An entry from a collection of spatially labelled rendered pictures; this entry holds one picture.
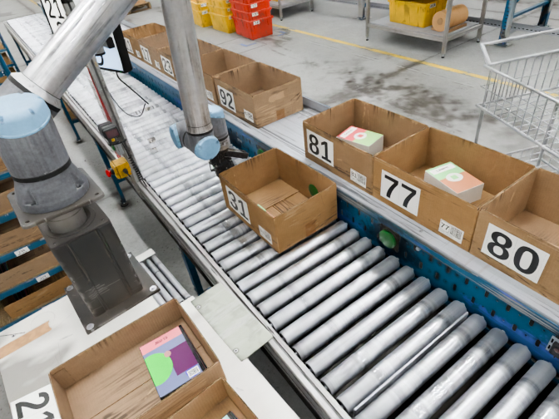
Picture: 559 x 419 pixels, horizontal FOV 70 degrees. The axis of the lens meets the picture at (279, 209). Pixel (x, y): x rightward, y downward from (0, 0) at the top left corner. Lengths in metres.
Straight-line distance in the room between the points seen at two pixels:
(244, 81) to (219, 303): 1.39
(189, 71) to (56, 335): 0.94
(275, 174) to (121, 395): 1.07
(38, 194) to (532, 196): 1.45
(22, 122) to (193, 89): 0.49
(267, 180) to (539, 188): 1.03
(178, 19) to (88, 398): 1.09
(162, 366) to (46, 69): 0.89
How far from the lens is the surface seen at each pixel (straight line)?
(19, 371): 1.52
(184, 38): 1.31
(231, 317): 1.33
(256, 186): 1.79
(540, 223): 1.49
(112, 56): 1.97
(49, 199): 1.23
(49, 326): 1.58
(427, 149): 1.65
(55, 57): 1.35
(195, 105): 1.36
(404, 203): 1.40
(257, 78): 2.43
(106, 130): 1.86
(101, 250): 1.35
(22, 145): 1.19
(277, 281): 1.40
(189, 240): 1.66
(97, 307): 1.48
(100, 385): 1.34
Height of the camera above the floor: 1.79
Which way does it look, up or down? 38 degrees down
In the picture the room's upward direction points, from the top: 8 degrees counter-clockwise
